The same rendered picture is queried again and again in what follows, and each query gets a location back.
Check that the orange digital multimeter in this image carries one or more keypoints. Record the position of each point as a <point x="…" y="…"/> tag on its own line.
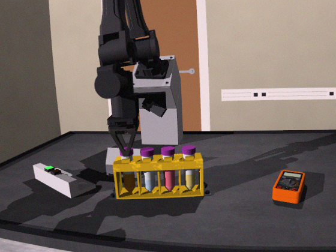
<point x="289" y="186"/>

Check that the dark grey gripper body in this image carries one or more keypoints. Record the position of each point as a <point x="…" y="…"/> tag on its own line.
<point x="116" y="119"/>

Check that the dark grey table edge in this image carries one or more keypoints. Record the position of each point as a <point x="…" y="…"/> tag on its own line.
<point x="139" y="245"/>

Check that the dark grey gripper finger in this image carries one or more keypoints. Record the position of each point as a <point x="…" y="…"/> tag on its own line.
<point x="122" y="140"/>
<point x="131" y="131"/>

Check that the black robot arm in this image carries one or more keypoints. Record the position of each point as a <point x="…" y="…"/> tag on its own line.
<point x="117" y="45"/>

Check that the white key housing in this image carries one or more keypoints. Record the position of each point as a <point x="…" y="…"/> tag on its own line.
<point x="112" y="153"/>

